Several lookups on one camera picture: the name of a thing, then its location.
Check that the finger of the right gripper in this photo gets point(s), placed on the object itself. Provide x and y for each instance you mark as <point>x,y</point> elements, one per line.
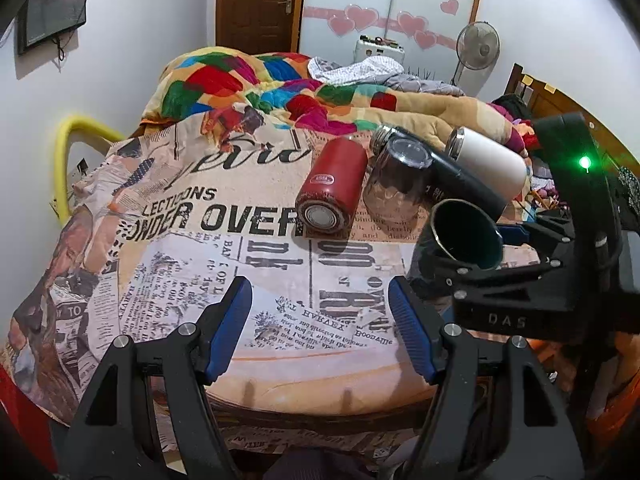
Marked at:
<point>544,233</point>
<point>434,276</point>

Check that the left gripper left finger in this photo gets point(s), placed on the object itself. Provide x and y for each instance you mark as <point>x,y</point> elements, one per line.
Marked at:
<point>114,432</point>

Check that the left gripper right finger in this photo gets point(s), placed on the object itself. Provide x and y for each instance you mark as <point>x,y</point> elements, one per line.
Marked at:
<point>495,414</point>

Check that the dark green cup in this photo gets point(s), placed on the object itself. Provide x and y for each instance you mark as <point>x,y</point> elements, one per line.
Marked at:
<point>462,232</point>

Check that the clear glass cup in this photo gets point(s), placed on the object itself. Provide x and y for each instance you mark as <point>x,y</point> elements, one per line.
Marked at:
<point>397,181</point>

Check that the white thermos bottle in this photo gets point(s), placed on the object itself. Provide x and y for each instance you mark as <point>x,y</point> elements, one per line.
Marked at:
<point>499,168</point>

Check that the black thermos bottle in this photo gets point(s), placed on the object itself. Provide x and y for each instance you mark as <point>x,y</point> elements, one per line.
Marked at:
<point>446,178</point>

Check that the wooden headboard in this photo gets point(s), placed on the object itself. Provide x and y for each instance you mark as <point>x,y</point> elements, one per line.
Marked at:
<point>543,100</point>

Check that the red thermos bottle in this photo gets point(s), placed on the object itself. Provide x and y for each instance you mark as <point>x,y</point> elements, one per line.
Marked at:
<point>329,197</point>

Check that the standing electric fan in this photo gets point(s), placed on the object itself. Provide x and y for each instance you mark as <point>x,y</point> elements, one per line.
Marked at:
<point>477,47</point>

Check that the newspaper print bed sheet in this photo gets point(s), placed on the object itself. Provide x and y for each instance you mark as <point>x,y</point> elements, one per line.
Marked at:
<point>161,229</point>

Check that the white striped cloth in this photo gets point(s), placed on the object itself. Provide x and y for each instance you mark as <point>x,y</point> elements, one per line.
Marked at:
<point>372,70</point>

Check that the white small cabinet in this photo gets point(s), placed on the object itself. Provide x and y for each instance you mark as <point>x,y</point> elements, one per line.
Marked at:
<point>367,46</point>

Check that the colourful patchwork quilt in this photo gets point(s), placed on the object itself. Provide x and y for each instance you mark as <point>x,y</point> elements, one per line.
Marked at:
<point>218,81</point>

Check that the sliding wardrobe with hearts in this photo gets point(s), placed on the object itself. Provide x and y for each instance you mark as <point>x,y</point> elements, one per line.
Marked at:
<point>427,30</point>

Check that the brown wooden door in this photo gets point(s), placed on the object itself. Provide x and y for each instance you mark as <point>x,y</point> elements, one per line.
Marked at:
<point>258,26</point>

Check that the yellow padded bed rail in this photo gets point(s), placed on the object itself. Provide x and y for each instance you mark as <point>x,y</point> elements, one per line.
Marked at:
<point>77,137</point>

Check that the small wall monitor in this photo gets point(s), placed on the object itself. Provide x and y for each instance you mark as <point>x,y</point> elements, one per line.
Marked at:
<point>41,20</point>

